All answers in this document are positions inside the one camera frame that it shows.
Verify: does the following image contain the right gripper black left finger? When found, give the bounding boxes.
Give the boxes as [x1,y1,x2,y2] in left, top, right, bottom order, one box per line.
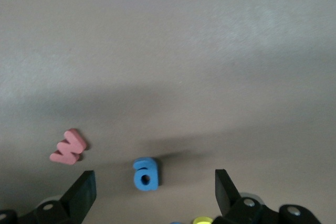
[0,170,97,224]

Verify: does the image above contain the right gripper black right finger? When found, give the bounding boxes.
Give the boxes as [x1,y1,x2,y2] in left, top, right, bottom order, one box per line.
[212,169,323,224]

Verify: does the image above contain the yellow foam letter u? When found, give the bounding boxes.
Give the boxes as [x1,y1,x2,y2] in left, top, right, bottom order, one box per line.
[193,216,213,224]

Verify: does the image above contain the pink foam letter w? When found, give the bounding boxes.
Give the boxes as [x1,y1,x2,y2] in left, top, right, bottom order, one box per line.
[49,128,87,166]

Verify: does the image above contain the blue foam letter a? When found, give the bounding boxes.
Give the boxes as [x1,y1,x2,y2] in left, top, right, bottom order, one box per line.
[132,157,161,191]

